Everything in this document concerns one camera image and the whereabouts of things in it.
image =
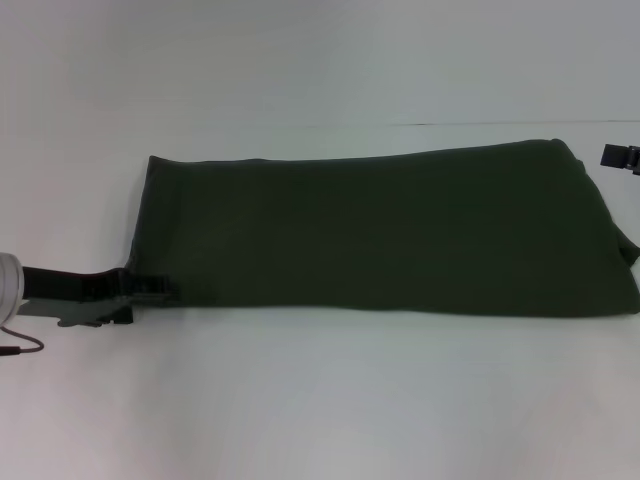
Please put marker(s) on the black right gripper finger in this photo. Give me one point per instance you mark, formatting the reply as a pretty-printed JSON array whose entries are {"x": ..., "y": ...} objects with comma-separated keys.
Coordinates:
[{"x": 620, "y": 156}]

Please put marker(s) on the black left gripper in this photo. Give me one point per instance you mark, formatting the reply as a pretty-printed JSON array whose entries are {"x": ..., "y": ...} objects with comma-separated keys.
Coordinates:
[{"x": 65, "y": 285}]

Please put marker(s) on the dark green FREE! t-shirt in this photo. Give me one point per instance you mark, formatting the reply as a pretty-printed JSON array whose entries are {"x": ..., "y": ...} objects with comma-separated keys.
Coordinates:
[{"x": 375, "y": 225}]

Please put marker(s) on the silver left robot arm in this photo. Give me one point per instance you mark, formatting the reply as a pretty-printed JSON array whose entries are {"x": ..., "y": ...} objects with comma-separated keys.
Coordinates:
[{"x": 10, "y": 290}]

